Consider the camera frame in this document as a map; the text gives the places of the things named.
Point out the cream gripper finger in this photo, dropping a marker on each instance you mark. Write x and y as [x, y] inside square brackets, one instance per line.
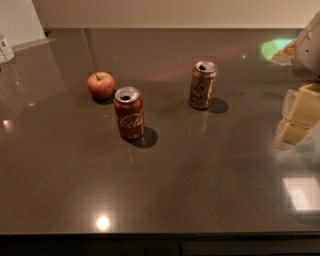
[285, 131]
[305, 112]

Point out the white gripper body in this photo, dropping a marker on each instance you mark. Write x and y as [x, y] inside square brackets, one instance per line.
[308, 53]

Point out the orange LaCroix can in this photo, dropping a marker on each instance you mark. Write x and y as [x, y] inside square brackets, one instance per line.
[202, 84]

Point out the red Coca-Cola can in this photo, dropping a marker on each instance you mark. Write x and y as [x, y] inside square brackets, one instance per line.
[128, 106]

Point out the snack bag at back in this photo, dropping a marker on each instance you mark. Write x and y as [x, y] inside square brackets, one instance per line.
[284, 56]

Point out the red apple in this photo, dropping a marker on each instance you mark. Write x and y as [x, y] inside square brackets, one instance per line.
[101, 85]

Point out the white container at left edge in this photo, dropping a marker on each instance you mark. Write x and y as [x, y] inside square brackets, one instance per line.
[6, 52]

